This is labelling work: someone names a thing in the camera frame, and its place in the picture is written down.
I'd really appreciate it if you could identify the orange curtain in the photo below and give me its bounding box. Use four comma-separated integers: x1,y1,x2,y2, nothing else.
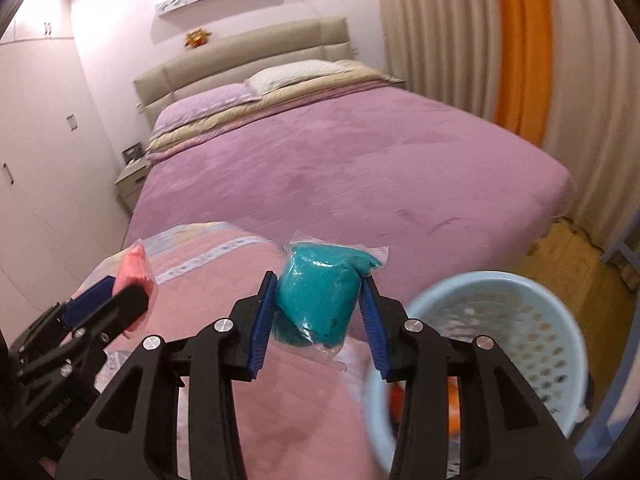
495,0,554,148

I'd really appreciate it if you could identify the beige nightstand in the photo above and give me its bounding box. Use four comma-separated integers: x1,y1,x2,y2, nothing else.
115,158,150,214

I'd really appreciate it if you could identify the purple bed cover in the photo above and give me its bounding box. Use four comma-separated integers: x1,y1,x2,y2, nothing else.
127,87,574,300

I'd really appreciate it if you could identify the teal clay bag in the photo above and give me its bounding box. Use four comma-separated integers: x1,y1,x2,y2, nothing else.
271,231,390,365

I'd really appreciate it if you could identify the pink clay bag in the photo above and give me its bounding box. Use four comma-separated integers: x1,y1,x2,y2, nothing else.
113,240,160,339

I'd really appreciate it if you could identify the beige folded quilt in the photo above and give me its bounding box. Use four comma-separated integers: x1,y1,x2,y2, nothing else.
145,60,404,165

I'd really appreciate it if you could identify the purple pillow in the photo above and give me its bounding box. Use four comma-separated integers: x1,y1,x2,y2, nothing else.
151,84,262,139

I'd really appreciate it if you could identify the beige padded headboard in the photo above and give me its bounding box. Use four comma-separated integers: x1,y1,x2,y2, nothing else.
134,16,354,127

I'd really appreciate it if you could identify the white wardrobe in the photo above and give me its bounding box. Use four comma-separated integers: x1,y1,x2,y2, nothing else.
1,0,128,341

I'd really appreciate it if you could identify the beige curtain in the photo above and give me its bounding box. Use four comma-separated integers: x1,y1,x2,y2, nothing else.
380,0,639,247

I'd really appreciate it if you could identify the pink elephant blanket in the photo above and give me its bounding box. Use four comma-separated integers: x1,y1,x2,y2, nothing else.
96,222,386,479

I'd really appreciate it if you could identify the white pillow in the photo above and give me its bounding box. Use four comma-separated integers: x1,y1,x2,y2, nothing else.
245,60,346,96

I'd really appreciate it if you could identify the orange plush toy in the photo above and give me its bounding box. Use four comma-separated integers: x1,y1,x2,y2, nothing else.
184,27,212,50

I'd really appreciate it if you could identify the light blue laundry basket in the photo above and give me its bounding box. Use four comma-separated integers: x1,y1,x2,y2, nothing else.
359,278,582,479

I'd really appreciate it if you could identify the blue white chair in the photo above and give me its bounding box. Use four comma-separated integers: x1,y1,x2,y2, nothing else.
574,209,640,466

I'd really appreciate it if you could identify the orange plastic bag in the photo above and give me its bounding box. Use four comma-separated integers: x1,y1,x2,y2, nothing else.
388,376,461,440

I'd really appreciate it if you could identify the small photo frame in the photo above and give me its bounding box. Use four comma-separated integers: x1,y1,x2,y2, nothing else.
122,142,144,166

